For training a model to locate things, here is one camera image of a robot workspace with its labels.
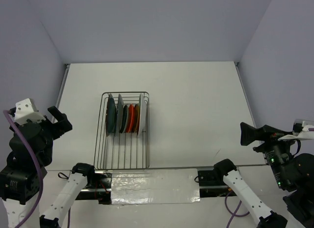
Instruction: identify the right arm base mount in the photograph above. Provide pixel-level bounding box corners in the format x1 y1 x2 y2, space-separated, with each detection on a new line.
194 168 235 198

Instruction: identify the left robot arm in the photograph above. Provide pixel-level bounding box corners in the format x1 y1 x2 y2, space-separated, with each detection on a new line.
0 104 96 228

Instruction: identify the orange small plate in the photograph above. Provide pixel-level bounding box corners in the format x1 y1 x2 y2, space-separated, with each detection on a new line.
126 104 135 133

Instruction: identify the silver foil tape sheet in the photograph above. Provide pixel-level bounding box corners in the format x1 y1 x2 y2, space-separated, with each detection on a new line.
111 169 201 205

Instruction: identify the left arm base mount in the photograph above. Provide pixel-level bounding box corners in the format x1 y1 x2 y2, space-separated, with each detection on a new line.
76 173 112 205

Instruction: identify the red and teal floral plate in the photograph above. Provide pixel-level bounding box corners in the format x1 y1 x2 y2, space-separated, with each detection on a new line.
137 93 146 135

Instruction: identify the dark teal glazed plate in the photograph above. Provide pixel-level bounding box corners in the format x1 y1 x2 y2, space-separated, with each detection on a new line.
105 93 116 135

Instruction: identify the blue patterned small plate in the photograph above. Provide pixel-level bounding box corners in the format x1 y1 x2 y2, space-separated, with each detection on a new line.
120 105 129 133

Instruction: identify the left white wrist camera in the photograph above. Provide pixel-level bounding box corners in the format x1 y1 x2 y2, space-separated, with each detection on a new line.
14 98 45 125

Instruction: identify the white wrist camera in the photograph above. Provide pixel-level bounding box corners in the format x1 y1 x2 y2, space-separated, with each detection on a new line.
278 119 314 141
14 98 45 125

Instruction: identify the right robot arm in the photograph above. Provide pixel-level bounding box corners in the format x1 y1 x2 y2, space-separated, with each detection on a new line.
213 119 314 228

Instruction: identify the yellow patterned small plate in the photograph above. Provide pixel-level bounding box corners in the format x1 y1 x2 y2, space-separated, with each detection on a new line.
132 104 140 133

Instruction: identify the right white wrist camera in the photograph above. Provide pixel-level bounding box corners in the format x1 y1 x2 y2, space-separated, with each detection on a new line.
278 119 314 141

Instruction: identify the blue floral white plate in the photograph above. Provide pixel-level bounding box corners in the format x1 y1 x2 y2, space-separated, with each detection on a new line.
116 94 124 133

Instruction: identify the metal wire dish rack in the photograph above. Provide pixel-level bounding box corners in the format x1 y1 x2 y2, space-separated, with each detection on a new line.
94 91 150 171

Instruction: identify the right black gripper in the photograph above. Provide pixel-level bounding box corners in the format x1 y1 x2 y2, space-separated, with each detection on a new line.
238 119 299 186

